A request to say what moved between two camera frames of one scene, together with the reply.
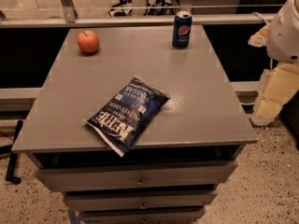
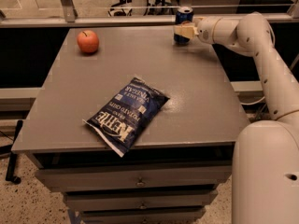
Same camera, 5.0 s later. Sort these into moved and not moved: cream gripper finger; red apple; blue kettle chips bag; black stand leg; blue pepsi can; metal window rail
Moved: cream gripper finger; blue pepsi can
Not moved: black stand leg; metal window rail; blue kettle chips bag; red apple
